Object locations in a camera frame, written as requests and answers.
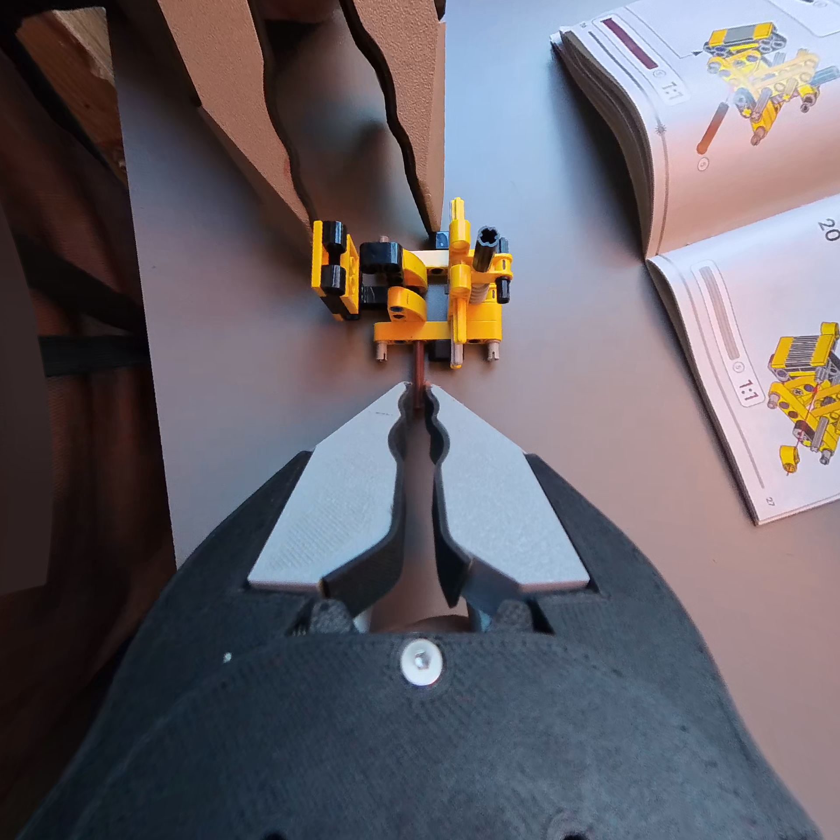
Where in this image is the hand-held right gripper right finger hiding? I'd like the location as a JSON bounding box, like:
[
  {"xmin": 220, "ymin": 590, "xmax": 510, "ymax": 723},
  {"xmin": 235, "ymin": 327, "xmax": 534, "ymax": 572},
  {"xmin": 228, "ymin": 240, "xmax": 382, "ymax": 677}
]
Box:
[{"xmin": 423, "ymin": 384, "xmax": 592, "ymax": 614}]

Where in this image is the black strap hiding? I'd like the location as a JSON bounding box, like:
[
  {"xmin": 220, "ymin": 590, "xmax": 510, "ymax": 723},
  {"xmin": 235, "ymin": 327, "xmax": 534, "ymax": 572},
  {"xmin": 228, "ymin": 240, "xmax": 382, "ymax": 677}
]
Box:
[{"xmin": 38, "ymin": 333, "xmax": 153, "ymax": 378}]

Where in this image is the yellow and black lego model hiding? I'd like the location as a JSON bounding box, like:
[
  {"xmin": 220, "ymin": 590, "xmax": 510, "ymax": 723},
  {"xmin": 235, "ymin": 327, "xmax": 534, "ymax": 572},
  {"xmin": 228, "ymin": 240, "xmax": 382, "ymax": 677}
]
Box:
[{"xmin": 311, "ymin": 197, "xmax": 514, "ymax": 370}]

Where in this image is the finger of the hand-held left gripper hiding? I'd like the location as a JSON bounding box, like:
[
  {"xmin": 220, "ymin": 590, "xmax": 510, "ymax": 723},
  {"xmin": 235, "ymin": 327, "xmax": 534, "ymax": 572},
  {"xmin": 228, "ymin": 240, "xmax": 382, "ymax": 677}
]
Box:
[
  {"xmin": 157, "ymin": 0, "xmax": 315, "ymax": 227},
  {"xmin": 338, "ymin": 0, "xmax": 448, "ymax": 240}
]

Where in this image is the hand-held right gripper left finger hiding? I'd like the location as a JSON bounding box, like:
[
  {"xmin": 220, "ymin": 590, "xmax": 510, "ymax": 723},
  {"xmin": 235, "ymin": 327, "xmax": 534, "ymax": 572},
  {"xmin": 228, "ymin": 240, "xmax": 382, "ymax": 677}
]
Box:
[{"xmin": 247, "ymin": 382, "xmax": 411, "ymax": 621}]

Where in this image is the lego instruction booklet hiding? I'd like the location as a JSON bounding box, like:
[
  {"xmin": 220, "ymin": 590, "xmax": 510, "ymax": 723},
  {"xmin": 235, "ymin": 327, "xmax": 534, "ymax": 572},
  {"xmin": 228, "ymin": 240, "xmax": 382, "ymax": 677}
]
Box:
[{"xmin": 550, "ymin": 0, "xmax": 840, "ymax": 527}]

